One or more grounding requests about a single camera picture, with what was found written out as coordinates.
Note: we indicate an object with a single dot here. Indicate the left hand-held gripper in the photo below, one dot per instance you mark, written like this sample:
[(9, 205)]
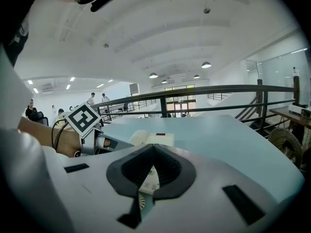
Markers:
[(83, 119)]

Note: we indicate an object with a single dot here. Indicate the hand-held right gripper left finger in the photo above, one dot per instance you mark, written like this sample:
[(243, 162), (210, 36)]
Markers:
[(97, 190)]

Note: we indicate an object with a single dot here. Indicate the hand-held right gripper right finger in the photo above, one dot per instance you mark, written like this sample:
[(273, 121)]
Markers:
[(218, 198)]

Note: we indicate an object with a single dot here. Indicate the white rounded plastic object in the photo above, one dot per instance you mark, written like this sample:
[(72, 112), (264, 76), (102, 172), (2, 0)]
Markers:
[(139, 137)]

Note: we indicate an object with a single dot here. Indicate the person's left forearm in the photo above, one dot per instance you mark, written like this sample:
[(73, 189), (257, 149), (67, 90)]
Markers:
[(46, 135)]

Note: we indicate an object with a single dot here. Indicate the light blue table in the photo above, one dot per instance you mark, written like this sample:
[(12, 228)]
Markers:
[(218, 142)]

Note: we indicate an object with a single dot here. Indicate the round wicker chair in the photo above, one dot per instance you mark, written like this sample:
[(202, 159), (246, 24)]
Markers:
[(285, 142)]

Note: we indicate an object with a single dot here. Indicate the black metal railing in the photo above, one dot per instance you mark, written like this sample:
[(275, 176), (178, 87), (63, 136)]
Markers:
[(194, 90)]

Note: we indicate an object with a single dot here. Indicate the wooden side table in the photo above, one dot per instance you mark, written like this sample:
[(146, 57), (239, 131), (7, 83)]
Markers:
[(286, 114)]

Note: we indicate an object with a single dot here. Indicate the white projector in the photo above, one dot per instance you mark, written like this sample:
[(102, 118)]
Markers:
[(300, 110)]

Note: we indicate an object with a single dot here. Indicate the black head camera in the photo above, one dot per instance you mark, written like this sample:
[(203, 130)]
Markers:
[(102, 2)]

